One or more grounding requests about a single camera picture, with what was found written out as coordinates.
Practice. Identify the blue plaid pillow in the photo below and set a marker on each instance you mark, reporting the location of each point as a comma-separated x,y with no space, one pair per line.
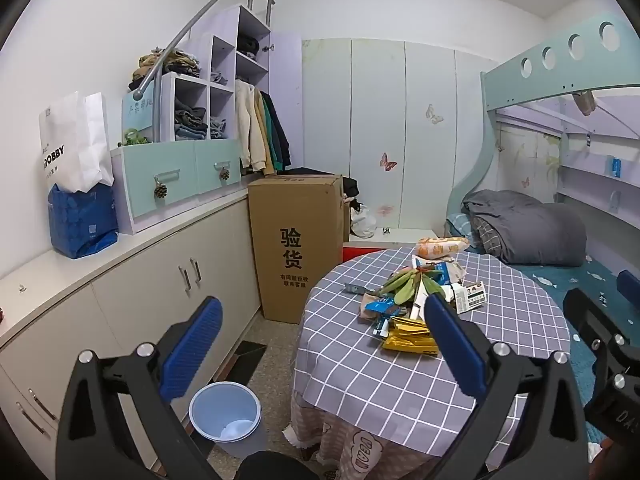
460,230

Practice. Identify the white cube shelf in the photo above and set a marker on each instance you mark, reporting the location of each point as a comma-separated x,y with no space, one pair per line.
207,82

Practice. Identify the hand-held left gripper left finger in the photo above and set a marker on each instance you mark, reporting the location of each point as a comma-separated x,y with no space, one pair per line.
192,345

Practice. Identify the blue snack wrapper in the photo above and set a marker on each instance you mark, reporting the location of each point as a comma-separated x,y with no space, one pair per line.
380,305

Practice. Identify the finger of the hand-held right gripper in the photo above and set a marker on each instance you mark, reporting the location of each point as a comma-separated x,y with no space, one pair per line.
629,286
587,315

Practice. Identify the orange white plastic bag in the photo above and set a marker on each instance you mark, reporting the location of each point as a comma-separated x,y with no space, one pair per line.
440,247

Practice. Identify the pale pink butterfly sticker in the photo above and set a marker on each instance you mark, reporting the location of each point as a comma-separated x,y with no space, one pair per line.
385,210

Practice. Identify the green toy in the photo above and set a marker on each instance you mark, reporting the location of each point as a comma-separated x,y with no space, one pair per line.
135,138

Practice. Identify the tall cardboard box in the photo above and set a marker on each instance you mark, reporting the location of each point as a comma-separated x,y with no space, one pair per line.
285,240

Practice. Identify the long white low cabinet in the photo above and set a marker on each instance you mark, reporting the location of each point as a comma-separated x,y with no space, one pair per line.
125,300

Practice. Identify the brown hanging item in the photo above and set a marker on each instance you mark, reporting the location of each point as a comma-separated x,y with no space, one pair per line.
584,101

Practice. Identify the dark hanging coat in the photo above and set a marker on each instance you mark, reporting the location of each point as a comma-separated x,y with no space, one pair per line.
282,135

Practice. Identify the white paper shopping bag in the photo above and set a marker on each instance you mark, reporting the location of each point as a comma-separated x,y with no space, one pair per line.
70,145

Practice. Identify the blue plastic package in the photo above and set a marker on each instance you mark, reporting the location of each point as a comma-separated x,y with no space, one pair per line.
82,225

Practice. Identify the teal bunk bed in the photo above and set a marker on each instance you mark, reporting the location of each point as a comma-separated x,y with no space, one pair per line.
550,75

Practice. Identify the dark clothing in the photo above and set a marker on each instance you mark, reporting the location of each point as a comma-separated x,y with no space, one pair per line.
351,187

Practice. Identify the white printed carton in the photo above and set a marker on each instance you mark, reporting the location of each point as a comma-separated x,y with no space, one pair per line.
472,297

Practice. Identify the light blue trash bin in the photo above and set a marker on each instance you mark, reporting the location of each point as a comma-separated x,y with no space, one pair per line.
210,410

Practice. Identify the green plastic wrapper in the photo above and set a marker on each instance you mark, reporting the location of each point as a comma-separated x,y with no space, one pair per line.
405,285

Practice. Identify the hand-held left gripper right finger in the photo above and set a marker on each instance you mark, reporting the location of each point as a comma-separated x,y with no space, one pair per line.
452,350

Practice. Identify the pile of folded clothes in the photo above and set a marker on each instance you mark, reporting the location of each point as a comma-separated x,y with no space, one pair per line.
167,67

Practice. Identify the grey duvet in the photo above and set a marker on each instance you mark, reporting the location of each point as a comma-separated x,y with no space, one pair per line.
530,230

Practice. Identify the white wardrobe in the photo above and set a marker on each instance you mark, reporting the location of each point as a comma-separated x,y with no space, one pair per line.
375,110

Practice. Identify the small grey wrapper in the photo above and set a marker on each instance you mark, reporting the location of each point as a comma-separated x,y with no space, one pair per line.
355,288

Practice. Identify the beige butterfly sticker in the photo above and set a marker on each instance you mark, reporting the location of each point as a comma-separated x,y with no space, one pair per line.
434,114

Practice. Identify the small blue box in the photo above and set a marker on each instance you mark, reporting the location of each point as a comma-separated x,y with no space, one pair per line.
615,166

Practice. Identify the pine cone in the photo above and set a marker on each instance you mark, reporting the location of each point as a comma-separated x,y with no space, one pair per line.
161,191
224,175

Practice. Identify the green hanging coat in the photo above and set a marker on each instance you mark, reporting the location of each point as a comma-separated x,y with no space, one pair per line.
270,135

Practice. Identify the teal sign board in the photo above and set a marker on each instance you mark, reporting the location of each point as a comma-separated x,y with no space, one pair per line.
137,115

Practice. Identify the folded dark clothes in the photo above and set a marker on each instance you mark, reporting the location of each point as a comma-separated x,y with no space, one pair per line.
190,120

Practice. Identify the red storage box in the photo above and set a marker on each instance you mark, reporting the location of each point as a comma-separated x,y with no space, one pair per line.
360,252

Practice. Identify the teal bedsheet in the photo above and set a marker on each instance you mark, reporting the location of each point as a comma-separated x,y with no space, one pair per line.
560,280

